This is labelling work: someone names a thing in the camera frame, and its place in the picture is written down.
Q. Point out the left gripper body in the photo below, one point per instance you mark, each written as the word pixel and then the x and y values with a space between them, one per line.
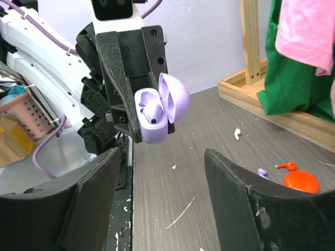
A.
pixel 143 56

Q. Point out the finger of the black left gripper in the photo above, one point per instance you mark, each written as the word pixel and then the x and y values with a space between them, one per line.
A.
pixel 163 96
pixel 117 84

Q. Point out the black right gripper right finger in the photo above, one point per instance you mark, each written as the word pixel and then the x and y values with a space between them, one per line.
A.
pixel 253 213

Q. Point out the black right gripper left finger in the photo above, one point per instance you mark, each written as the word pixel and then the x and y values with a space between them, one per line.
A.
pixel 71 212

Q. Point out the lilac earbud case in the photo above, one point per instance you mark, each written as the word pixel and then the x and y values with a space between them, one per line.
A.
pixel 180 97

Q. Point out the lilac earbud front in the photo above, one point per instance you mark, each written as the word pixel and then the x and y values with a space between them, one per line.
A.
pixel 152 111

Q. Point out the lilac earbud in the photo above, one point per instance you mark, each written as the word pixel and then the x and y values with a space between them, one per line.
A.
pixel 152 111
pixel 262 173

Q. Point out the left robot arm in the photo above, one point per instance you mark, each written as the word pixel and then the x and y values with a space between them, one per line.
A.
pixel 71 78

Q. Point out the orange earbud near case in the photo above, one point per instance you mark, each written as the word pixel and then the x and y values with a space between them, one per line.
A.
pixel 290 166

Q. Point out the white earbud far left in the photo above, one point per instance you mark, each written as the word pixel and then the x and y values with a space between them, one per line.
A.
pixel 237 134

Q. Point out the brown cardboard package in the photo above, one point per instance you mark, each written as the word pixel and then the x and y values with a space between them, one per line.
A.
pixel 16 144

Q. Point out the pink plastic basket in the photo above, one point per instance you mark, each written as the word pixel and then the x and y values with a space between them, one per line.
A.
pixel 24 109

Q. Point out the green t-shirt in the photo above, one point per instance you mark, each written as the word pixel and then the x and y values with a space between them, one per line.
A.
pixel 271 98

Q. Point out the pink t-shirt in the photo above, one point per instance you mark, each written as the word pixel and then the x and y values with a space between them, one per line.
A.
pixel 305 45

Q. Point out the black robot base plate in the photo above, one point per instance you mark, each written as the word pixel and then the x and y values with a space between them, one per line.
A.
pixel 120 232

